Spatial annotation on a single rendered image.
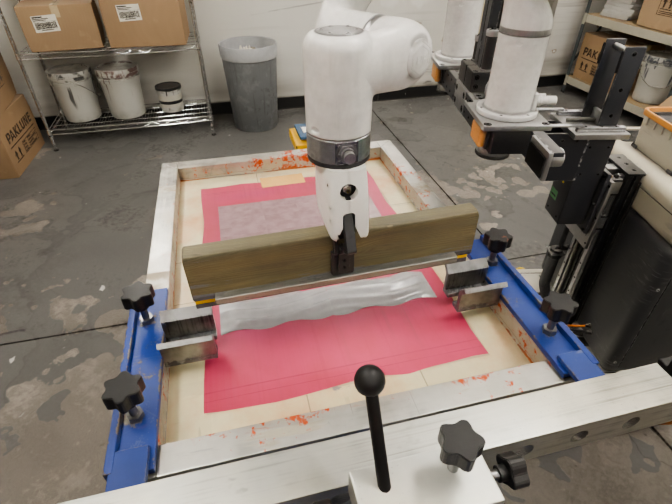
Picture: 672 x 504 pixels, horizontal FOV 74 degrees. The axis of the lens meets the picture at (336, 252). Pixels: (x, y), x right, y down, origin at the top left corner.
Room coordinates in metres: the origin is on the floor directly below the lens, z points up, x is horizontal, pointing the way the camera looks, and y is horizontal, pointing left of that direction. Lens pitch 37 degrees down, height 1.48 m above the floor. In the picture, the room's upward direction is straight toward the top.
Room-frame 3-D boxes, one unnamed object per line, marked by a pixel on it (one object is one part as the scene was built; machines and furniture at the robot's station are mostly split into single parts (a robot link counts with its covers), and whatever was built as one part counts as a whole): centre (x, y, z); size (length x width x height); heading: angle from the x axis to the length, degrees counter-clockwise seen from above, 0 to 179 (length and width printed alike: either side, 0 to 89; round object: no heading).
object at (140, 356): (0.38, 0.26, 0.98); 0.30 x 0.05 x 0.07; 14
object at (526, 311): (0.51, -0.28, 0.98); 0.30 x 0.05 x 0.07; 14
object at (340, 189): (0.49, 0.00, 1.20); 0.10 x 0.07 x 0.11; 14
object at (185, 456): (0.68, 0.04, 0.97); 0.79 x 0.58 x 0.04; 14
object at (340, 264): (0.47, -0.01, 1.11); 0.03 x 0.03 x 0.07; 14
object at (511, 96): (0.94, -0.38, 1.21); 0.16 x 0.13 x 0.15; 91
